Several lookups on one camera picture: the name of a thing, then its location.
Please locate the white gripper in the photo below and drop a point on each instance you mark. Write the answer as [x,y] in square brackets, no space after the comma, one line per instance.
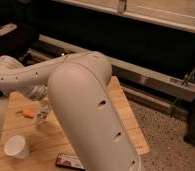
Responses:
[36,93]

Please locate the clear plastic bottle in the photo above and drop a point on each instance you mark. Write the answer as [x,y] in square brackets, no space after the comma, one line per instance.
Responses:
[43,111]

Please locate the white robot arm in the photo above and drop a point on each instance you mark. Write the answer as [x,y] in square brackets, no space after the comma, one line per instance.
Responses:
[77,91]

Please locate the orange carrot toy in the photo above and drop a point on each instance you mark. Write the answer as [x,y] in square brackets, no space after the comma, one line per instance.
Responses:
[26,113]

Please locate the white paper cup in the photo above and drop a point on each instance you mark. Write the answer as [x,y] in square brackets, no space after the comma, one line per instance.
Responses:
[17,147]

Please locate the black office chair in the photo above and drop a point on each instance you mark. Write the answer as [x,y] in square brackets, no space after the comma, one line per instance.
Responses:
[17,42]

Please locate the metal floor rail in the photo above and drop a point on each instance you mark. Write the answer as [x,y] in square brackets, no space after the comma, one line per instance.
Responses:
[151,78]

